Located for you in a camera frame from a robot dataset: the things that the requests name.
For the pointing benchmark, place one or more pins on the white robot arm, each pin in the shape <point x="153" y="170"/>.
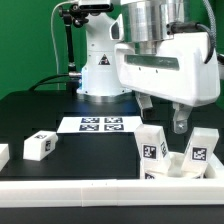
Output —
<point x="152" y="49"/>

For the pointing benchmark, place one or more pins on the camera on stand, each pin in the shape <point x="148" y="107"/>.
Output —
<point x="94" y="6"/>

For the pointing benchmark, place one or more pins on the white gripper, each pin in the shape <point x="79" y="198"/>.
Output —
<point x="177" y="72"/>

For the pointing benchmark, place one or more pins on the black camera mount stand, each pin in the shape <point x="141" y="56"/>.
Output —
<point x="78" y="19"/>

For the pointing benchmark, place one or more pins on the white round stool seat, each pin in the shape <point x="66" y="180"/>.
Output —
<point x="174" y="171"/>

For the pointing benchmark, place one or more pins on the white sheet with tags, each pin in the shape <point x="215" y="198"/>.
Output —
<point x="109" y="124"/>

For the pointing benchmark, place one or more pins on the white U-shaped fence wall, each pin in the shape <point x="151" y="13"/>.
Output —
<point x="86" y="193"/>

